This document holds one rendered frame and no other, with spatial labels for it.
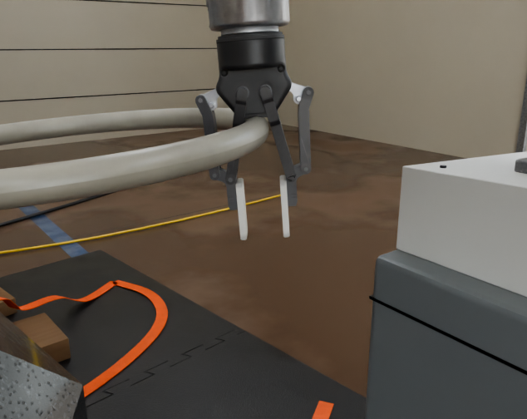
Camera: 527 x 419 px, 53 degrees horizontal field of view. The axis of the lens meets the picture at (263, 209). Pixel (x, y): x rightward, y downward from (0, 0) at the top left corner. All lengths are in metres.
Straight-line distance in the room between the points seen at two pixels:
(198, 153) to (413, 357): 0.39
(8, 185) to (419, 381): 0.51
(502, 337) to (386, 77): 5.48
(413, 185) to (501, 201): 0.11
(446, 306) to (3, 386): 0.52
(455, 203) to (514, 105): 4.58
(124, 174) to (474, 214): 0.39
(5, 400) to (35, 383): 0.05
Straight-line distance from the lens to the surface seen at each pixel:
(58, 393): 0.78
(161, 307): 2.26
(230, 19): 0.57
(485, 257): 0.64
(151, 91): 6.63
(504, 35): 5.28
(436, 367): 0.68
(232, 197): 0.63
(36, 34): 6.18
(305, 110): 0.60
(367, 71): 6.19
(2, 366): 0.74
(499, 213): 0.62
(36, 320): 2.14
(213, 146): 0.47
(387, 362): 0.73
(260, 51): 0.58
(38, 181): 0.42
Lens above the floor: 1.06
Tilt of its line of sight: 17 degrees down
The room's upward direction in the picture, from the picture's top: straight up
